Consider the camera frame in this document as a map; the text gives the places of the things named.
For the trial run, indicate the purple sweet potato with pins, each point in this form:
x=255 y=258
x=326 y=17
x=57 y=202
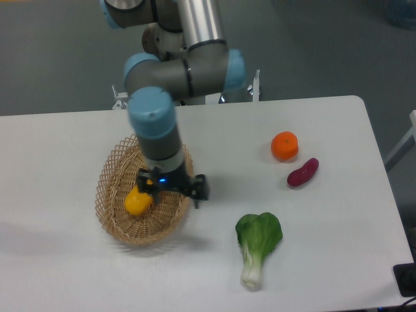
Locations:
x=302 y=175

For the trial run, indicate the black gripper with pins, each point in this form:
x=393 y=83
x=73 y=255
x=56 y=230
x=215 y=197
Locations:
x=152 y=182

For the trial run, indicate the blue object top right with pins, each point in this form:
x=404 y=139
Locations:
x=401 y=13

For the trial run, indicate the black device at table edge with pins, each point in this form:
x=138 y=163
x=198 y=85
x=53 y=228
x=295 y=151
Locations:
x=405 y=278

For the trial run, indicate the oval wicker basket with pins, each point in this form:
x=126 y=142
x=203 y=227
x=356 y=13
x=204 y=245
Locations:
x=117 y=178

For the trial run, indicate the green bok choy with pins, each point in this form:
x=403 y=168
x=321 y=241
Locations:
x=257 y=236

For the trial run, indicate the orange tangerine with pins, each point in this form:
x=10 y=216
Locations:
x=284 y=146

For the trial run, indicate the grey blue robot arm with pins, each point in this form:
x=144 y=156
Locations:
x=200 y=64

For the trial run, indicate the white furniture leg right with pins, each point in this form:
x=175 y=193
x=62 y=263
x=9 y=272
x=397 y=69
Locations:
x=402 y=146

